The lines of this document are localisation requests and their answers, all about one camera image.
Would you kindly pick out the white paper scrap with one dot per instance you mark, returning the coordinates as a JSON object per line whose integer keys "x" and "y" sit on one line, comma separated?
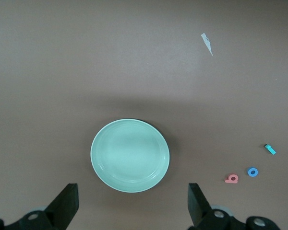
{"x": 207, "y": 42}

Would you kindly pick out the green plate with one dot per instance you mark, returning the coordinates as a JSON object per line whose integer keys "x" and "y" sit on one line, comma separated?
{"x": 129, "y": 155}

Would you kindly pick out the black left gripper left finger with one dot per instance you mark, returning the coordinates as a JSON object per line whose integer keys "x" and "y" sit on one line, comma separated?
{"x": 62, "y": 203}

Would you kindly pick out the pink letter b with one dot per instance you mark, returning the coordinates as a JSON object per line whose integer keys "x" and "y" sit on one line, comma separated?
{"x": 231, "y": 179}

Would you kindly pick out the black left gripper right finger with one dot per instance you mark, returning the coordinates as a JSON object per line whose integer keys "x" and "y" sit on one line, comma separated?
{"x": 196, "y": 203}

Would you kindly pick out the teal letter i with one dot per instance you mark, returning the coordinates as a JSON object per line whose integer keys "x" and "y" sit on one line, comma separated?
{"x": 270, "y": 149}

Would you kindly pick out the blue letter o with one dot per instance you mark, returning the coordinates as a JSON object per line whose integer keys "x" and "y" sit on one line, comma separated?
{"x": 249, "y": 172}

